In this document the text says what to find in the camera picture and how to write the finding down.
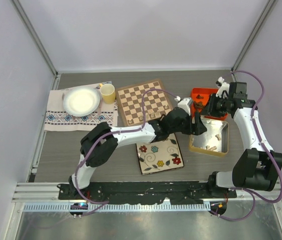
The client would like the light queen piece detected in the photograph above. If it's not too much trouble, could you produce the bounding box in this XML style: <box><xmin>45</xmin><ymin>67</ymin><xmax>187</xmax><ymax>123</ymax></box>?
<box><xmin>150</xmin><ymin>110</ymin><xmax>155</xmax><ymax>119</ymax></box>

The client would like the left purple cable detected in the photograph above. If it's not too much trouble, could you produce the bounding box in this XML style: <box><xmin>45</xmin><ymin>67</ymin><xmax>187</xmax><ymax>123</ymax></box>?
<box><xmin>75</xmin><ymin>88</ymin><xmax>181</xmax><ymax>218</ymax></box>

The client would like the dark chess pieces pile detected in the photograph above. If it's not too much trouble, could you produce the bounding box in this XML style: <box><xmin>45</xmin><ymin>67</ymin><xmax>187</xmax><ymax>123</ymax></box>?
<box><xmin>193</xmin><ymin>94</ymin><xmax>205</xmax><ymax>110</ymax></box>

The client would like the gold metal tin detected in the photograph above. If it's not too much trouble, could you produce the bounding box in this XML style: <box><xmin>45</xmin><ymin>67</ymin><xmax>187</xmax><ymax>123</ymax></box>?
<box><xmin>188</xmin><ymin>117</ymin><xmax>229</xmax><ymax>157</ymax></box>

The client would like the white slotted cable duct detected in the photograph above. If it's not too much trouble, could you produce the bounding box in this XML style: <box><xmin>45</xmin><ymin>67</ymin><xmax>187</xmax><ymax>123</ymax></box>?
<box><xmin>23</xmin><ymin>201</ymin><xmax>210</xmax><ymax>213</ymax></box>

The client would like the wooden chessboard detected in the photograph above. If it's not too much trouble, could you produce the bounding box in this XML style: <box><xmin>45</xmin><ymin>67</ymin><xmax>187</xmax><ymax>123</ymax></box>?
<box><xmin>116</xmin><ymin>78</ymin><xmax>173</xmax><ymax>127</ymax></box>

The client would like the white round bowl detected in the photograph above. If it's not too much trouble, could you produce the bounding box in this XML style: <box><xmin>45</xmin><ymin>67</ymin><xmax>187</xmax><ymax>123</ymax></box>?
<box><xmin>63</xmin><ymin>86</ymin><xmax>100</xmax><ymax>117</ymax></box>

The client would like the light bishop piece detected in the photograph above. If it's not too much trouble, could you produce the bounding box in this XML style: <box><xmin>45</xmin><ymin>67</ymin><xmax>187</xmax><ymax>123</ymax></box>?
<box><xmin>155</xmin><ymin>110</ymin><xmax>160</xmax><ymax>118</ymax></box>
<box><xmin>139</xmin><ymin>113</ymin><xmax>144</xmax><ymax>121</ymax></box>

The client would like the patterned placemat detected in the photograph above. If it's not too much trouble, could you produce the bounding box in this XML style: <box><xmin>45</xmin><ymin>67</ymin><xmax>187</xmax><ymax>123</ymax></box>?
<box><xmin>44</xmin><ymin>82</ymin><xmax>118</xmax><ymax>132</ymax></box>

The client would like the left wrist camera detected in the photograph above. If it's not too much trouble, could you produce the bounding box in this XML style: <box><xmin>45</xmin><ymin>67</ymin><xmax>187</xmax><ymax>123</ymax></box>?
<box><xmin>177</xmin><ymin>97</ymin><xmax>193</xmax><ymax>116</ymax></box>

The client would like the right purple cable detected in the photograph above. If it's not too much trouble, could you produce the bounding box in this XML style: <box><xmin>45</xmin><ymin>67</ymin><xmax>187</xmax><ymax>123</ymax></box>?
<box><xmin>209</xmin><ymin>70</ymin><xmax>282</xmax><ymax>221</ymax></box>

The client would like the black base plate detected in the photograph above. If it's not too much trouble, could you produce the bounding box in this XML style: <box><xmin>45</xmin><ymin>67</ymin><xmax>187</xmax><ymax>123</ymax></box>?
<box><xmin>57</xmin><ymin>181</ymin><xmax>237</xmax><ymax>205</ymax></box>

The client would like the purple cable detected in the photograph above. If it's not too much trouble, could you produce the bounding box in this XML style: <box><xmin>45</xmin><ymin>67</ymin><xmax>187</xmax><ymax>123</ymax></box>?
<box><xmin>75</xmin><ymin>88</ymin><xmax>181</xmax><ymax>218</ymax></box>
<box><xmin>209</xmin><ymin>70</ymin><xmax>282</xmax><ymax>221</ymax></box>

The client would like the orange plastic box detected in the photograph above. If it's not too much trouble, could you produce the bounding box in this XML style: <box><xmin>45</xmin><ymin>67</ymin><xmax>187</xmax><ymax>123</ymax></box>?
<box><xmin>190</xmin><ymin>87</ymin><xmax>218</xmax><ymax>116</ymax></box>

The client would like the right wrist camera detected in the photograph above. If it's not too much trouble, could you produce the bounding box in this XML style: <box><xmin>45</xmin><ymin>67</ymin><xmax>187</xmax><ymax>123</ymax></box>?
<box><xmin>216</xmin><ymin>77</ymin><xmax>230</xmax><ymax>99</ymax></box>

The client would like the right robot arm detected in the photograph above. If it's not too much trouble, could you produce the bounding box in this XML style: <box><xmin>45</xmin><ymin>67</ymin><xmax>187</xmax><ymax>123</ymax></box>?
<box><xmin>202</xmin><ymin>78</ymin><xmax>282</xmax><ymax>198</ymax></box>

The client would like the light piece lying tin bottom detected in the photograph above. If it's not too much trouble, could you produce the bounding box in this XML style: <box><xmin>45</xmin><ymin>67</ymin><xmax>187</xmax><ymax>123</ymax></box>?
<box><xmin>209</xmin><ymin>146</ymin><xmax>217</xmax><ymax>151</ymax></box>

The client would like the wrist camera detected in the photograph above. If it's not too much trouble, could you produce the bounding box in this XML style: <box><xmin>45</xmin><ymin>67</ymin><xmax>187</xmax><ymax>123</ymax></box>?
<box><xmin>177</xmin><ymin>97</ymin><xmax>193</xmax><ymax>116</ymax></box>
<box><xmin>216</xmin><ymin>77</ymin><xmax>230</xmax><ymax>99</ymax></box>

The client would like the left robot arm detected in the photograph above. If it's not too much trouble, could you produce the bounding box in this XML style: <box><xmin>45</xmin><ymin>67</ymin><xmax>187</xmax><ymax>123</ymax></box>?
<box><xmin>69</xmin><ymin>107</ymin><xmax>207</xmax><ymax>200</ymax></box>

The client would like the yellow mug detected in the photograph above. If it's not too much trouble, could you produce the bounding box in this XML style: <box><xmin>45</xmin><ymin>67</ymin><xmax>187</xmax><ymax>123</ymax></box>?
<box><xmin>100</xmin><ymin>83</ymin><xmax>116</xmax><ymax>105</ymax></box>

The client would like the floral square plate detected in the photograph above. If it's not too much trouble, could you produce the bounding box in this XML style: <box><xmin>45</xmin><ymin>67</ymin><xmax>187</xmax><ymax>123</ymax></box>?
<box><xmin>136</xmin><ymin>133</ymin><xmax>184</xmax><ymax>175</ymax></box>

